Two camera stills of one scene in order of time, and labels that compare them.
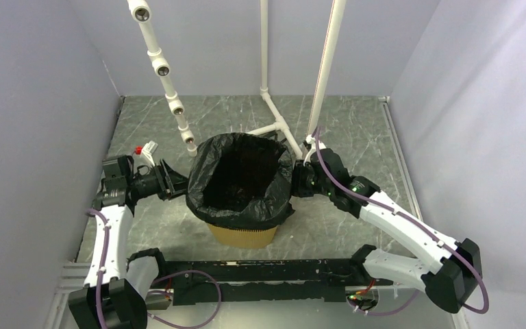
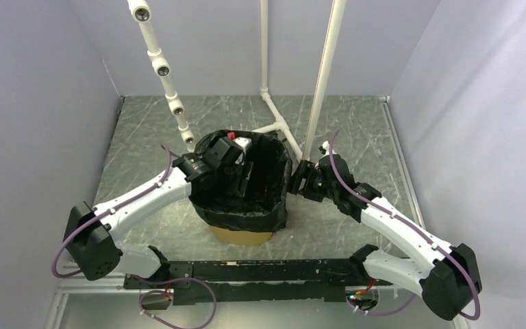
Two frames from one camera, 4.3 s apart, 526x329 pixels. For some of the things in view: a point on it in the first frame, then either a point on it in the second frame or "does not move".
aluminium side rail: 459,322 does not move
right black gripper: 297,188 does not move
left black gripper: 170,184 → 238,187
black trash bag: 240,181 does not move
